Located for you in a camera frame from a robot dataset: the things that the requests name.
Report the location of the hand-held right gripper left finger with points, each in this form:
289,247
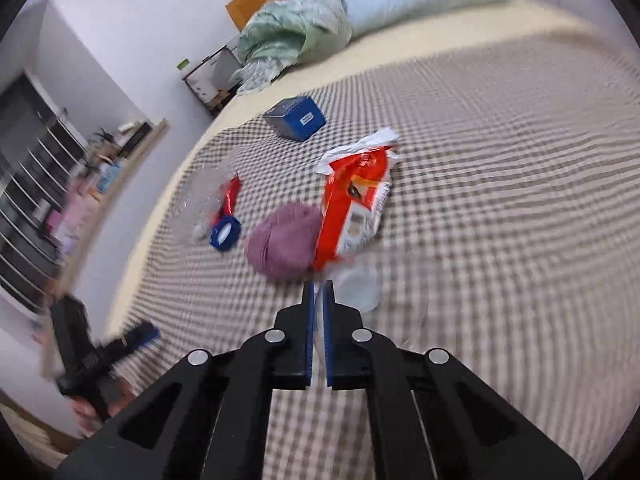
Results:
311,310

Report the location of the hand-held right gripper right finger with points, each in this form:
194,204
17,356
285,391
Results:
328,310

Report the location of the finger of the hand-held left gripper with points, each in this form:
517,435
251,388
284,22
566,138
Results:
142,335

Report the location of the red white snack bag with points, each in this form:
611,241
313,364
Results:
345,200

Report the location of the person's left hand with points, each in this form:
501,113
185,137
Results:
87,417

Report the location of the translucent plastic container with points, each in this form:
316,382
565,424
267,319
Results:
357,285

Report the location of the purple yarn ball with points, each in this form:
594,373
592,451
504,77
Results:
285,240

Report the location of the blue tape roll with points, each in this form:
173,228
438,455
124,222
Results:
214,237

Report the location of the pink pouch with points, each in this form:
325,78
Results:
62,230

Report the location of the red wrapper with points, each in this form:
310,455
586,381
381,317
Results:
231,195

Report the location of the clear bottle blue cap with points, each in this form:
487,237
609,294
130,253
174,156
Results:
200,195

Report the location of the metal window railing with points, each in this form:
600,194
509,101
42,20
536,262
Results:
35,200

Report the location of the blue crumpled item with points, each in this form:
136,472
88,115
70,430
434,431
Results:
109,177

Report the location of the blue cardboard box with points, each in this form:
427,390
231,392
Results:
295,117

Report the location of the black box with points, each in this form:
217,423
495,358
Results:
135,140

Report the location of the brown checkered blanket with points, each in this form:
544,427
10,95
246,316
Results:
500,210

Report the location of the dark window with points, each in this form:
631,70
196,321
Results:
25,105

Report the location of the black bedside cart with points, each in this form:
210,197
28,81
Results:
210,77

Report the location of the small green object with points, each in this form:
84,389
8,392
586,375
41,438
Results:
183,64

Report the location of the green floral quilt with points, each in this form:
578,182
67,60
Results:
290,30

